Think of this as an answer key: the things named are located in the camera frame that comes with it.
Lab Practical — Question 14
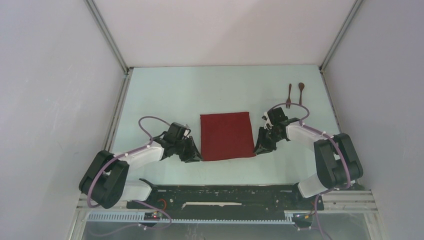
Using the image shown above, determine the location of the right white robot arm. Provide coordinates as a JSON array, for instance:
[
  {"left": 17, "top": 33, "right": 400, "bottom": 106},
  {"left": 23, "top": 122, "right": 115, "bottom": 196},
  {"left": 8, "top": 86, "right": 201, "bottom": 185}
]
[{"left": 254, "top": 118, "right": 364, "bottom": 209}]

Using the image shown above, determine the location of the brown wooden fork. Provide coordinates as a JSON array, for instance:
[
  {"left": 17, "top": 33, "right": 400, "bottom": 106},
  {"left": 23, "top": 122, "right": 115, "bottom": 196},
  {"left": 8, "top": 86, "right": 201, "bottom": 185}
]
[{"left": 285, "top": 83, "right": 292, "bottom": 109}]

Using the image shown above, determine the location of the purple cable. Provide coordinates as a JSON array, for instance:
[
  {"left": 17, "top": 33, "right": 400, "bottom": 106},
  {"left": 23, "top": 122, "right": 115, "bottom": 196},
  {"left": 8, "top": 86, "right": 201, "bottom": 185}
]
[
  {"left": 86, "top": 115, "right": 174, "bottom": 232},
  {"left": 266, "top": 102, "right": 352, "bottom": 240}
]

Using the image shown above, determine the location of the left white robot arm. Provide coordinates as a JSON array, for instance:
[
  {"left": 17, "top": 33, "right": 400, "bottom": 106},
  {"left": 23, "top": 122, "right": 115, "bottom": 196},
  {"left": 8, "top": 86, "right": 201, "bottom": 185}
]
[{"left": 78, "top": 132, "right": 203, "bottom": 209}]

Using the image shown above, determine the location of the white cable duct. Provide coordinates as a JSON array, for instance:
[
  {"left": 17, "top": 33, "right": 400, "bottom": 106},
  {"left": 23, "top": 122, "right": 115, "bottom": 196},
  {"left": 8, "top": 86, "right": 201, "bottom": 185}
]
[{"left": 86, "top": 211, "right": 295, "bottom": 225}]

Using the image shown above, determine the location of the brown wooden spoon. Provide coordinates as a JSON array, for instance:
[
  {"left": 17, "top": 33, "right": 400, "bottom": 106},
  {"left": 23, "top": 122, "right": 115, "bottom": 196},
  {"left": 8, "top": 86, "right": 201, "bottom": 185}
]
[{"left": 298, "top": 82, "right": 305, "bottom": 105}]

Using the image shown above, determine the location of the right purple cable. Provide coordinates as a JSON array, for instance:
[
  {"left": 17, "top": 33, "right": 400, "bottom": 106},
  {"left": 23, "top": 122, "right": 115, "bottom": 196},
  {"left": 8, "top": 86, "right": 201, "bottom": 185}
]
[{"left": 266, "top": 102, "right": 352, "bottom": 240}]

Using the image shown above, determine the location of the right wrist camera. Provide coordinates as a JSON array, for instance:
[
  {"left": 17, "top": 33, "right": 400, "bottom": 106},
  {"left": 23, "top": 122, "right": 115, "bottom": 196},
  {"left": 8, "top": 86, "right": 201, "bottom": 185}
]
[{"left": 262, "top": 107, "right": 289, "bottom": 128}]

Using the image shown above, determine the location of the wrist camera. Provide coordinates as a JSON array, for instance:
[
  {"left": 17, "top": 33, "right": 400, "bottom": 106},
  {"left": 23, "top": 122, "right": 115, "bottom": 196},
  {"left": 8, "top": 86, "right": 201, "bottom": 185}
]
[
  {"left": 163, "top": 122, "right": 191, "bottom": 142},
  {"left": 262, "top": 107, "right": 289, "bottom": 128}
]

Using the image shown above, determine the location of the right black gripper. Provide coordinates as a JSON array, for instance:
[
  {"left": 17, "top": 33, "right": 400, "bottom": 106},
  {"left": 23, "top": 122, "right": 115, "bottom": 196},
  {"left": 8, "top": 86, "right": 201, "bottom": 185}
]
[{"left": 252, "top": 126, "right": 283, "bottom": 155}]

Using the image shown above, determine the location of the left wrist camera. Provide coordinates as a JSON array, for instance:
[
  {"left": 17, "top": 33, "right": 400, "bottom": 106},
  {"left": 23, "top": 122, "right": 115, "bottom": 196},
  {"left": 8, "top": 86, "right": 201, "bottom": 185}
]
[{"left": 163, "top": 122, "right": 191, "bottom": 142}]

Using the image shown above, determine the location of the aluminium frame rail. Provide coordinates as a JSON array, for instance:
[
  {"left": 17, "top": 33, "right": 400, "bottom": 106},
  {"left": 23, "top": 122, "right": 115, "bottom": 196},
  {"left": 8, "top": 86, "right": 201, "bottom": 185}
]
[{"left": 321, "top": 190, "right": 378, "bottom": 214}]

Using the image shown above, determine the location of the red cloth napkin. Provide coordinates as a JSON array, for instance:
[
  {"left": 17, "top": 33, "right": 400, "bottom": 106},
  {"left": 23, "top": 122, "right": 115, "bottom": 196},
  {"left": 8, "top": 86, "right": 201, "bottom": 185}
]
[{"left": 200, "top": 111, "right": 256, "bottom": 162}]

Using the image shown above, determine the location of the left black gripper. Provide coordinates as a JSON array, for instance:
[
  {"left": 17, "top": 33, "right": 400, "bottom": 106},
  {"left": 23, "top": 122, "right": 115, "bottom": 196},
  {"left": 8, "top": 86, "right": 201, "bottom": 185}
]
[{"left": 174, "top": 135, "right": 203, "bottom": 163}]

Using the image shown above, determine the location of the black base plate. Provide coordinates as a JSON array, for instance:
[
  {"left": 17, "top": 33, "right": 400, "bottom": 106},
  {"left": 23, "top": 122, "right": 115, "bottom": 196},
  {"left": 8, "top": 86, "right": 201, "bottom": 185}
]
[{"left": 145, "top": 184, "right": 324, "bottom": 220}]

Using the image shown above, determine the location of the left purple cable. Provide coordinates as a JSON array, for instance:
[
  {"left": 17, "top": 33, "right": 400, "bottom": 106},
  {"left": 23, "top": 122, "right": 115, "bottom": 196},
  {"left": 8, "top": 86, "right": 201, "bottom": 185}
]
[{"left": 86, "top": 115, "right": 174, "bottom": 232}]

